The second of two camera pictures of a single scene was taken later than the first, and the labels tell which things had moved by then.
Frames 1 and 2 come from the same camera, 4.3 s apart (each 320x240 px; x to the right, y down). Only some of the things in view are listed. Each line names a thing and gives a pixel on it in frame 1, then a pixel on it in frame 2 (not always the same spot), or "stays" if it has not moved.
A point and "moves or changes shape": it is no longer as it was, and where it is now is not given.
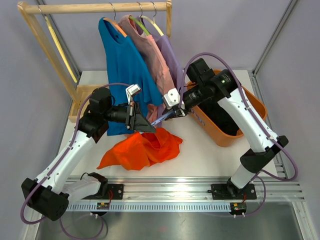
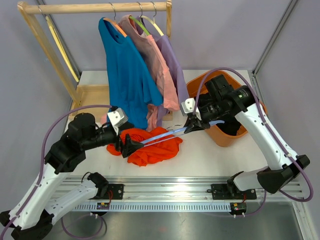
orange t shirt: x=139 y=151 moves or changes shape
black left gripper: x=135 y=120 -> x=129 y=147
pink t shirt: x=156 y=60 stays
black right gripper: x=181 y=112 -> x=195 y=124
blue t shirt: x=129 y=78 stays
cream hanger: x=153 y=21 stays
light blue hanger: x=165 y=117 -> x=210 y=123
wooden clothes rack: x=76 y=93 stays
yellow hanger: x=60 y=46 stays
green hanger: x=140 y=23 stays
